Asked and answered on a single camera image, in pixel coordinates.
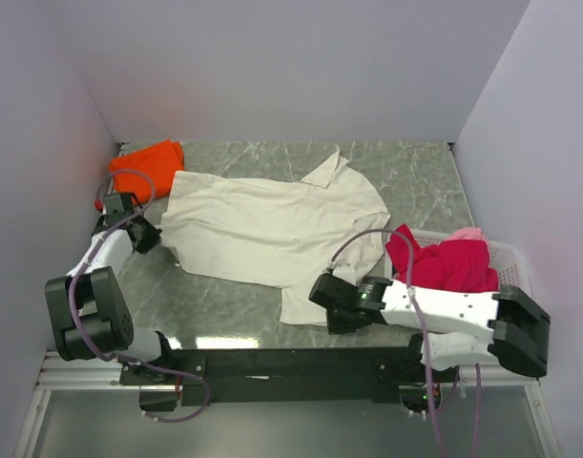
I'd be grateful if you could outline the magenta t shirt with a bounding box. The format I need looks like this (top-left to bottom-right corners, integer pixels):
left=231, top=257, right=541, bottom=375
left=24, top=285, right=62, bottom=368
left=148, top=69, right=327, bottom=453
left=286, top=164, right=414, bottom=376
left=385, top=224, right=499, bottom=293

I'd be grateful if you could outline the aluminium frame rail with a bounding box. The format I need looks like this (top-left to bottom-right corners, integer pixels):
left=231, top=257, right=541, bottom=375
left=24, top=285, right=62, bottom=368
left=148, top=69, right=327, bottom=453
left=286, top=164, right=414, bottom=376
left=35, top=352, right=122, bottom=391

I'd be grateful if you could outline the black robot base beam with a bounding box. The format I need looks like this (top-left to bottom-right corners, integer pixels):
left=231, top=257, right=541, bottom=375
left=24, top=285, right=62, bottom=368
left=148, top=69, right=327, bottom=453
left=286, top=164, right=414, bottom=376
left=118, top=346, right=462, bottom=412

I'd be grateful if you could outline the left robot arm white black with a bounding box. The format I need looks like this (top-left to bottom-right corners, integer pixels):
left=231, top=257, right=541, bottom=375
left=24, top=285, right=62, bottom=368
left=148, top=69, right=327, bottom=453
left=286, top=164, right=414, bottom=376
left=44, top=192, right=177, bottom=384

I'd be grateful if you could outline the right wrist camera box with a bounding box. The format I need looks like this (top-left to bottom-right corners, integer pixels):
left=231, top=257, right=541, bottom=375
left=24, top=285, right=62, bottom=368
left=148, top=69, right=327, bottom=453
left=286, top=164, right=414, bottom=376
left=332, top=263, right=357, bottom=285

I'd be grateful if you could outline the white plastic laundry basket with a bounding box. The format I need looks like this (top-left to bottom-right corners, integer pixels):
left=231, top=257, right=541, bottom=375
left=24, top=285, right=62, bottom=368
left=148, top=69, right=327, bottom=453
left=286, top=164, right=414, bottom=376
left=385, top=228, right=530, bottom=291

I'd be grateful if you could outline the folded orange t shirt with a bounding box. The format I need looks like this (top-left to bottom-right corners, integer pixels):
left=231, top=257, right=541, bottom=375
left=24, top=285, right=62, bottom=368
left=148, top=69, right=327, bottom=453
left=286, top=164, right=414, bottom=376
left=109, top=139, right=184, bottom=204

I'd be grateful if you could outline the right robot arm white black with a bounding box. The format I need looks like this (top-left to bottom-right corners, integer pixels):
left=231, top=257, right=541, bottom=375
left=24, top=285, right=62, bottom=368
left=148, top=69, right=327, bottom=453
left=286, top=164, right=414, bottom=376
left=309, top=273, right=551, bottom=381

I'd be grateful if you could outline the light pink t shirt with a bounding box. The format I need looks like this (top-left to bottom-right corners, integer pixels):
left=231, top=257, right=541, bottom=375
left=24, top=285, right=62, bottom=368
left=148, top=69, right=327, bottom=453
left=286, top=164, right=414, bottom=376
left=448, top=227, right=489, bottom=245

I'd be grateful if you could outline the cream white t shirt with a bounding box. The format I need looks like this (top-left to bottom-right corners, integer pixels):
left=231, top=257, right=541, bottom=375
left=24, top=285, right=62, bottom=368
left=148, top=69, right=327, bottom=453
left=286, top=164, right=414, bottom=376
left=160, top=152, right=390, bottom=326

